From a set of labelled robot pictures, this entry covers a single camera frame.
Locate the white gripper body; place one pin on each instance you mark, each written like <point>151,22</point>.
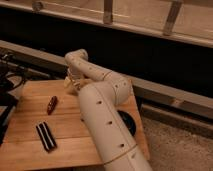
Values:
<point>75,76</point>

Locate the black equipment at left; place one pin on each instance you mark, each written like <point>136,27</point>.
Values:
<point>8,82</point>

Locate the wooden table board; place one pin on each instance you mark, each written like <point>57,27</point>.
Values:
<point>22,149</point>

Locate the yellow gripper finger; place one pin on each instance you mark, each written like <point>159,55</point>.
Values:
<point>68,83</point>

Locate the black white striped case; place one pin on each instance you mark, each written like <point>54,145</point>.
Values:
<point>46,137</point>

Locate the white bottle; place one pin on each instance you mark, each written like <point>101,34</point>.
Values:
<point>75,86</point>

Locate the black round bowl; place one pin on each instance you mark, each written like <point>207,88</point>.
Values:
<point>129,121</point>

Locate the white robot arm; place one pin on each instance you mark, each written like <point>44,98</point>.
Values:
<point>100,90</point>

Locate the metal rail frame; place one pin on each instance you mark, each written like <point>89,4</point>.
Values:
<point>189,21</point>

